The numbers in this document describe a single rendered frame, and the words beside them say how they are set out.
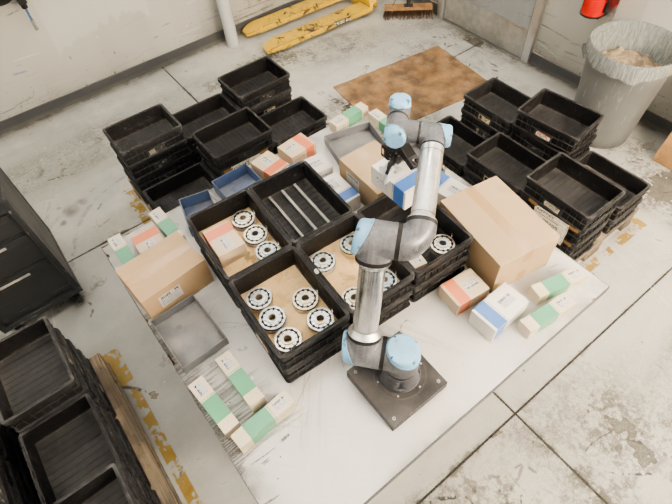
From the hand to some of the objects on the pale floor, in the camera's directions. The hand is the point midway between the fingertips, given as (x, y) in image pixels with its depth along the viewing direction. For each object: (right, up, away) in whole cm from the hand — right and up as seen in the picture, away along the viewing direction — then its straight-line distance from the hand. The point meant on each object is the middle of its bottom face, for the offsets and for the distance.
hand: (399, 177), depth 193 cm
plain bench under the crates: (-19, -77, +82) cm, 114 cm away
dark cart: (-207, -52, +113) cm, 241 cm away
